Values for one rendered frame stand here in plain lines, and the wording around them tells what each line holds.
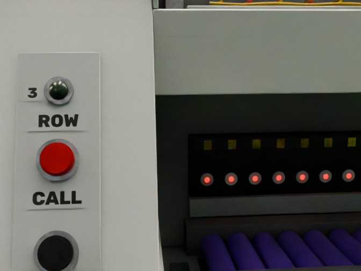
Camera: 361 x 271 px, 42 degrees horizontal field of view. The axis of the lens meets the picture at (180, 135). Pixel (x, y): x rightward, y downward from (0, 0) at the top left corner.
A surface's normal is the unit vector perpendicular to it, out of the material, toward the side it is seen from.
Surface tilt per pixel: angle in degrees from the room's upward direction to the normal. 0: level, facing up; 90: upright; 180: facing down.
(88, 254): 90
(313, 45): 111
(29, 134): 90
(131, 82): 90
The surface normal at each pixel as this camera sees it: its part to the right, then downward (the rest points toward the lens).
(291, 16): 0.08, 0.18
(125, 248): 0.07, -0.19
